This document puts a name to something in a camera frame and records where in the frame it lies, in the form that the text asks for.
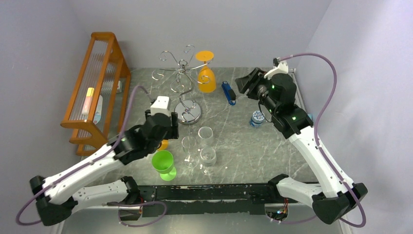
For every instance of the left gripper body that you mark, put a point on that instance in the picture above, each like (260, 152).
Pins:
(173, 133)

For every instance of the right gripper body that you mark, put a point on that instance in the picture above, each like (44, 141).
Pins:
(248, 83)

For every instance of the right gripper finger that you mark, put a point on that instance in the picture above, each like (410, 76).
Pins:
(245, 82)

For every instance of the orange plastic wine glass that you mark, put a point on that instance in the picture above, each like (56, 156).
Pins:
(163, 145)
(206, 77)

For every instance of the green plastic wine glass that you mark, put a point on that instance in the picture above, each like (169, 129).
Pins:
(163, 162)

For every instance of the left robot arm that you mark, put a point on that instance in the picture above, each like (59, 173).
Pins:
(65, 193)

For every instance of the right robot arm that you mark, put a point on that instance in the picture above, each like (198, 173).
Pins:
(336, 194)

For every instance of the chrome wine glass rack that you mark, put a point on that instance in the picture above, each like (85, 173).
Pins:
(189, 111)

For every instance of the clear wine glass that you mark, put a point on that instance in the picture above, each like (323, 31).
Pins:
(208, 158)
(189, 144)
(205, 136)

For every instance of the orange wooden rack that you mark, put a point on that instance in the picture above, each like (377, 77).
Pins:
(105, 69)

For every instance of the blue black utility tool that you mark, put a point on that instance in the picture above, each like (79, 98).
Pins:
(229, 93)

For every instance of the yellow pink tube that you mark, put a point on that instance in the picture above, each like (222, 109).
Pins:
(88, 101)

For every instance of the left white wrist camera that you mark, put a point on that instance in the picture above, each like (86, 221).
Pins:
(161, 106)

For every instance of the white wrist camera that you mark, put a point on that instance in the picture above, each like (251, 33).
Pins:
(161, 106)
(279, 67)

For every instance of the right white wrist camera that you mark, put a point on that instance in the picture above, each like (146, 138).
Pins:
(279, 67)

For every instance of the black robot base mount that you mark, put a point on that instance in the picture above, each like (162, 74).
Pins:
(251, 198)

